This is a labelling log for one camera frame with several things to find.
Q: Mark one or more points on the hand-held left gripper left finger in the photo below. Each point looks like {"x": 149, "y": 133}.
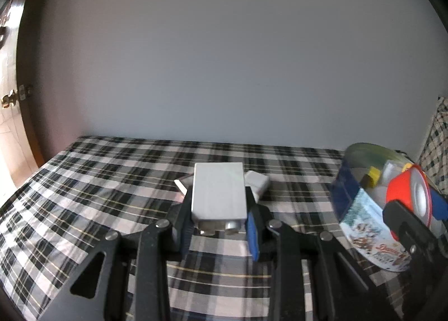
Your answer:
{"x": 182, "y": 226}

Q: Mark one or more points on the small white box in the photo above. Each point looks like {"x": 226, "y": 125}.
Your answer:
{"x": 259, "y": 181}

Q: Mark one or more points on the wooden door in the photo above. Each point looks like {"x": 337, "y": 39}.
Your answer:
{"x": 29, "y": 125}

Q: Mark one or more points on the yellow toy block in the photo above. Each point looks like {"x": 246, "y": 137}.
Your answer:
{"x": 373, "y": 174}

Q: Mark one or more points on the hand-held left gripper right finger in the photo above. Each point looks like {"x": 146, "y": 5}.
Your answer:
{"x": 252, "y": 237}

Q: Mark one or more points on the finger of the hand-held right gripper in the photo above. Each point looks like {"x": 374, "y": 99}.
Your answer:
{"x": 440, "y": 206}
{"x": 402, "y": 223}

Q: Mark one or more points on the round printed tin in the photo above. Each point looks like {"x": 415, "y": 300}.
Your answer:
{"x": 364, "y": 223}

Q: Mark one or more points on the red tape roll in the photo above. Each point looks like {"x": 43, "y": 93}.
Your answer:
{"x": 399, "y": 191}

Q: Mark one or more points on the white power adapter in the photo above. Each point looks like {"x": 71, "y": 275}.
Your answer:
{"x": 217, "y": 195}

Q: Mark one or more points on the black and white plaid blanket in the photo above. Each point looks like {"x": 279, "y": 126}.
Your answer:
{"x": 105, "y": 184}

